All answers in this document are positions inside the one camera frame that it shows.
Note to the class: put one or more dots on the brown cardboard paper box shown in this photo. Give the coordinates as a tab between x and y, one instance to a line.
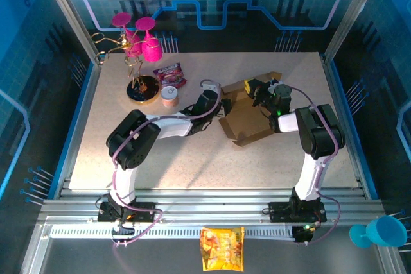
247	120

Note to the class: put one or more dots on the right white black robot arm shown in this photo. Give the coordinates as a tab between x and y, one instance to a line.
318	133

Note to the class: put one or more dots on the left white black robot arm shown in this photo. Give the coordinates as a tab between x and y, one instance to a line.
135	139

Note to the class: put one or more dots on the black controller box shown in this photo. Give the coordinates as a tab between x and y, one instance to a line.
303	235

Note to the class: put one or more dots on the small can with white lid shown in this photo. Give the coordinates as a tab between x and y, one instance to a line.
169	96

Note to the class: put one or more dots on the purple snack packet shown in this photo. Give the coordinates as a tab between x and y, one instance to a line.
169	74

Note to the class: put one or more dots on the pink wine glass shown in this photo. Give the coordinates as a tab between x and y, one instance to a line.
151	50
121	19

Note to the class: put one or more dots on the yellow chips bag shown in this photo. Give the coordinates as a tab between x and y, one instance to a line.
222	248

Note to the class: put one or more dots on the blue plastic goblet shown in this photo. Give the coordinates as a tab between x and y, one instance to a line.
387	230

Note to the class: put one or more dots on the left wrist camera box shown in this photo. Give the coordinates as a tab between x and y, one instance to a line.
210	87

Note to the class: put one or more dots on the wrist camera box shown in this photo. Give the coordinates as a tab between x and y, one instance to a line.
210	87
274	82

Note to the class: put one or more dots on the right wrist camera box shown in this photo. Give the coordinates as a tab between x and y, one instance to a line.
274	82

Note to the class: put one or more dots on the aluminium front frame rail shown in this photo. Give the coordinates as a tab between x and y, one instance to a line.
208	205

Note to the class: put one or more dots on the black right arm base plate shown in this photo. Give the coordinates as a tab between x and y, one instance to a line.
279	211

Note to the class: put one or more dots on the aluminium frame post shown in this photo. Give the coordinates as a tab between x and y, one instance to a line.
67	14
353	14

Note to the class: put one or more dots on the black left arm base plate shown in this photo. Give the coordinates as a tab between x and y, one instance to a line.
144	211

